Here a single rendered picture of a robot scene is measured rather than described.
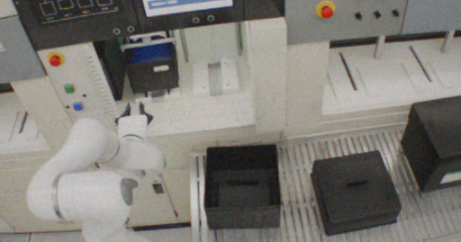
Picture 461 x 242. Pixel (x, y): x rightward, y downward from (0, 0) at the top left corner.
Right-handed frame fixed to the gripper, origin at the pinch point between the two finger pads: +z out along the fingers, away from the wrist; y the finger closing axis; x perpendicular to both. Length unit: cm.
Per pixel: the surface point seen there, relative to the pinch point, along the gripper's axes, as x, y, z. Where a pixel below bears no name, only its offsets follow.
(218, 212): -28.9, 24.7, -28.4
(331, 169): -33, 70, -14
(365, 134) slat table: -43, 92, 9
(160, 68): -11.6, 5.8, 32.9
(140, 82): -17.7, -4.3, 32.8
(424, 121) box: -18, 108, -8
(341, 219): -33, 69, -36
